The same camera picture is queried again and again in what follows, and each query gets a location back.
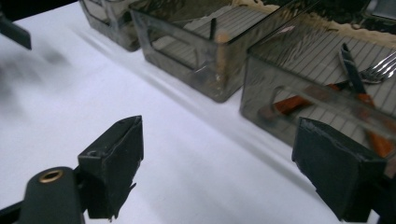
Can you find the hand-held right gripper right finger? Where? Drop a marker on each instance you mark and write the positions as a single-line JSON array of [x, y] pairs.
[[339, 174]]

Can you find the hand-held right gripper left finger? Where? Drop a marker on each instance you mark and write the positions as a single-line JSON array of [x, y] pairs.
[[112, 168]]

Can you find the smoky clear plastic bin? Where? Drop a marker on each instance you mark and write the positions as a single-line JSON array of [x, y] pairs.
[[264, 81], [115, 28], [174, 62]]

